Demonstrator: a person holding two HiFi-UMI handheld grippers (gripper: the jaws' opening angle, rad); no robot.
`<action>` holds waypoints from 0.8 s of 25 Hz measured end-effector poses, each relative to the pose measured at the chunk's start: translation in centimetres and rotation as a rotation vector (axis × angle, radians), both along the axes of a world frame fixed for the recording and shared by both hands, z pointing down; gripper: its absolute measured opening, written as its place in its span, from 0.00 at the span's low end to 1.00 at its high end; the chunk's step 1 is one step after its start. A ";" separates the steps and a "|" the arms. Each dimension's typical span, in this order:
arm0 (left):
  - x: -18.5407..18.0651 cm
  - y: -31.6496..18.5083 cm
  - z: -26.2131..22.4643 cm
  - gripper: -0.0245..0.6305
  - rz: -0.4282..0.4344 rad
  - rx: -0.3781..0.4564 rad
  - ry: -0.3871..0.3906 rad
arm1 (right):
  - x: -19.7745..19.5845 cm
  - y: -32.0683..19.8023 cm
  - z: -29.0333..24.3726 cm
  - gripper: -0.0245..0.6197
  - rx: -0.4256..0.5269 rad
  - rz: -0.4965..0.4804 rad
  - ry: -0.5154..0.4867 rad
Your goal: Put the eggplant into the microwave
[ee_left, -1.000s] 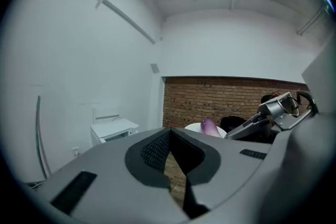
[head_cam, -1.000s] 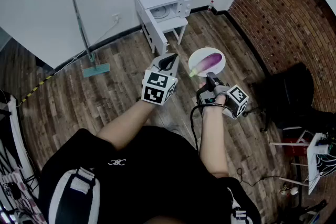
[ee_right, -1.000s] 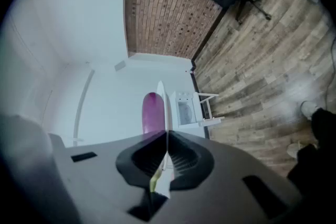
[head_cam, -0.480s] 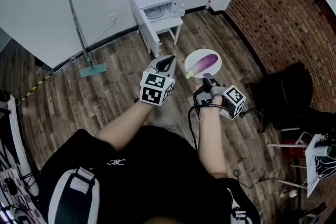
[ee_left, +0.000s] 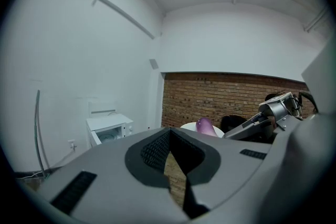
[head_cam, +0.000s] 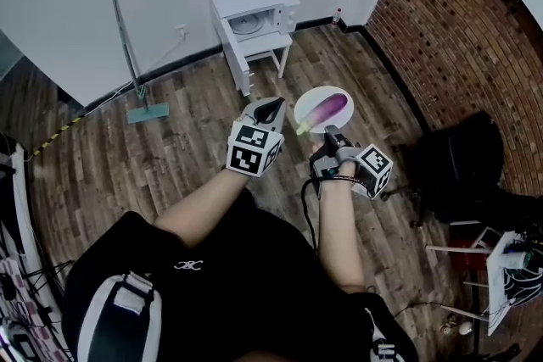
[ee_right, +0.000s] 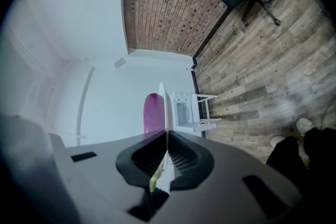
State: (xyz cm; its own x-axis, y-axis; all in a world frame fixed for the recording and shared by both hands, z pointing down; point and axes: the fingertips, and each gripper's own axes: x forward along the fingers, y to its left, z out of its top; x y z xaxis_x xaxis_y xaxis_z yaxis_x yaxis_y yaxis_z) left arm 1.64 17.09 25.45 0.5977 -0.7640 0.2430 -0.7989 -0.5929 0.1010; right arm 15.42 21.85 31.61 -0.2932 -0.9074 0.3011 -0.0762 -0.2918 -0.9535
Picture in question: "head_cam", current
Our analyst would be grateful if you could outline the white round plate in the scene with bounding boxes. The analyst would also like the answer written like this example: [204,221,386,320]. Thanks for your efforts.
[294,86,355,135]

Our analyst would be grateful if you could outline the thin white wall cable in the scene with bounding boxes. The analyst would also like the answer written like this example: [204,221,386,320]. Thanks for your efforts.
[83,36,188,112]

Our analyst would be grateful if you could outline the person's black clothing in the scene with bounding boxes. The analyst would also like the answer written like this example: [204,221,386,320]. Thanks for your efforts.
[61,187,421,362]

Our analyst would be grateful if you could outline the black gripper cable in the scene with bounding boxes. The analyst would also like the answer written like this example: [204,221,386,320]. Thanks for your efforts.
[299,175,362,258]

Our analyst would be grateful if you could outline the teal flat mop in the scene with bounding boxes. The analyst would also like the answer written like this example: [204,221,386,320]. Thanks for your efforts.
[108,0,171,125]

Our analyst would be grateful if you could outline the pink checkered cloth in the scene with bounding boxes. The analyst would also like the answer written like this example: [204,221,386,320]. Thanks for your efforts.
[0,253,59,362]

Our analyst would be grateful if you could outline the person's right forearm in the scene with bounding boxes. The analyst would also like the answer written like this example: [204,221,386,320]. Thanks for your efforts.
[316,179,368,294]

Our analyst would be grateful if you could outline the small white table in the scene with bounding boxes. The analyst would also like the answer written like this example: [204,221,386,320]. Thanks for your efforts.
[237,31,294,80]

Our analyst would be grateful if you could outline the white board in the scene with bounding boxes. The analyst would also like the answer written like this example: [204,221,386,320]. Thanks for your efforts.
[10,142,48,268]

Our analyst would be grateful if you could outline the person's right hand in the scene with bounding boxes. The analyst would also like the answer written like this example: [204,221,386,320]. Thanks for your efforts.
[311,142,360,181]

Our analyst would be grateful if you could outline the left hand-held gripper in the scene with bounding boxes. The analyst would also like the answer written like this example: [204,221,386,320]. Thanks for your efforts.
[226,96,287,179]

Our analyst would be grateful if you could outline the yellow black striped tape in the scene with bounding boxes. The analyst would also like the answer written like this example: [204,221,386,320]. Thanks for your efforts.
[28,116,82,161]

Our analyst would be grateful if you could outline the white work table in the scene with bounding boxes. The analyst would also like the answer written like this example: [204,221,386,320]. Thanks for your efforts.
[425,229,543,337]

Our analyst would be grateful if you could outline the red box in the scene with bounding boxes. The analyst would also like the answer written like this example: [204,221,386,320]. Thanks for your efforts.
[448,220,491,270]

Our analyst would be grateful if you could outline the white green device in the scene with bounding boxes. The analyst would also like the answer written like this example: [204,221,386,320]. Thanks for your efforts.
[503,249,535,270]

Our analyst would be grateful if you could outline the white black harness strap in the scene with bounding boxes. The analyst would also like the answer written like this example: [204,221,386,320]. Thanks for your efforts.
[77,271,163,362]
[364,307,400,362]

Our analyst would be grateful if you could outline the person's left forearm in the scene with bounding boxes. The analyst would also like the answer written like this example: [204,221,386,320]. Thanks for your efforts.
[154,168,257,250]

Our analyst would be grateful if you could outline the black office chair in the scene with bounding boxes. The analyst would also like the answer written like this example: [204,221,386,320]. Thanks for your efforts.
[392,109,543,231]

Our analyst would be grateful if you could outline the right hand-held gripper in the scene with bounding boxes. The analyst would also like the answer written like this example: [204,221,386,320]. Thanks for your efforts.
[309,124,394,200]

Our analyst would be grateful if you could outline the purple eggplant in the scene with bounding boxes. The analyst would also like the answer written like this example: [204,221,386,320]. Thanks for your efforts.
[296,93,349,136]

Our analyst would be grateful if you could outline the black white cable bundle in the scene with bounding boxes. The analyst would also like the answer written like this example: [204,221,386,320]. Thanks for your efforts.
[502,266,543,307]

